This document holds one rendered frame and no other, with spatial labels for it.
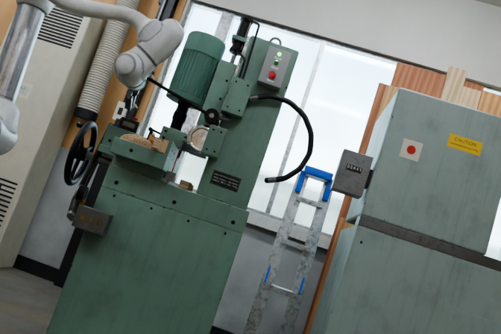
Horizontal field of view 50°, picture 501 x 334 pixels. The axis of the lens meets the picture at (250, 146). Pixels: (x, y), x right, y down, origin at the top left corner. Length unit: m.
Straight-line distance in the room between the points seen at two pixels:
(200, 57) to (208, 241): 0.79
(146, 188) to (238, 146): 0.42
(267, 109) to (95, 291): 0.99
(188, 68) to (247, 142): 0.41
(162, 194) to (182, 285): 0.35
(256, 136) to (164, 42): 0.59
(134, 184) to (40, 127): 1.65
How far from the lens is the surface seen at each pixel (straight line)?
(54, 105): 3.71
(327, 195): 2.93
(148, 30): 1.94
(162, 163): 2.05
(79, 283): 2.19
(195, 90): 2.32
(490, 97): 3.81
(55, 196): 3.92
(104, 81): 3.79
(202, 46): 2.36
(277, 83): 2.25
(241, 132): 2.26
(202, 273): 2.12
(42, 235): 3.93
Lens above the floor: 0.73
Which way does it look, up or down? 8 degrees up
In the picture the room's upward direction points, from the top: 19 degrees clockwise
